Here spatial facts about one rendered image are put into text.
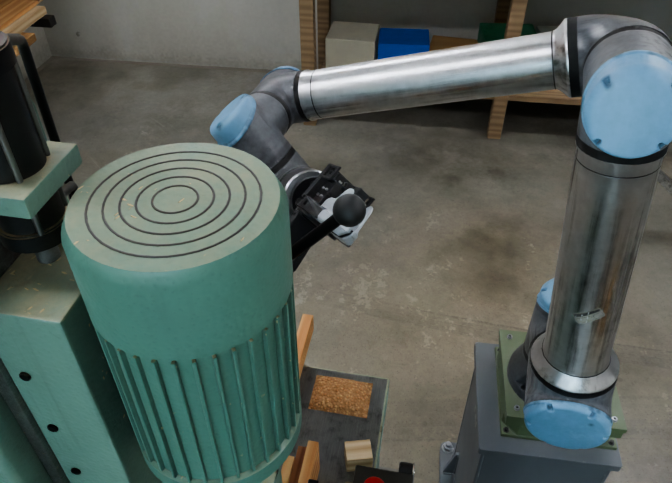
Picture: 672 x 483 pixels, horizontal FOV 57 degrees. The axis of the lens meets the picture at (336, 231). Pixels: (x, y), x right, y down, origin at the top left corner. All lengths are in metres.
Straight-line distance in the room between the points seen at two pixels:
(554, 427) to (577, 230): 0.41
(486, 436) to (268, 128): 0.86
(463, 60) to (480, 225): 1.93
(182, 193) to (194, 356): 0.13
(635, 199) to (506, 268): 1.80
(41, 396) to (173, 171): 0.26
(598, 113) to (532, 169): 2.50
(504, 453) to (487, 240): 1.47
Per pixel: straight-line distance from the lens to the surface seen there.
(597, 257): 0.97
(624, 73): 0.82
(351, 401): 1.07
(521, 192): 3.14
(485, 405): 1.54
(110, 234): 0.48
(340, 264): 2.61
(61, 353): 0.58
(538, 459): 1.51
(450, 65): 1.00
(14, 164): 0.52
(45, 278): 0.59
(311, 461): 0.94
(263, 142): 1.00
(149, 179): 0.53
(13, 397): 0.67
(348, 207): 0.62
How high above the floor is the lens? 1.80
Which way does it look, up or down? 40 degrees down
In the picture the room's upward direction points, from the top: straight up
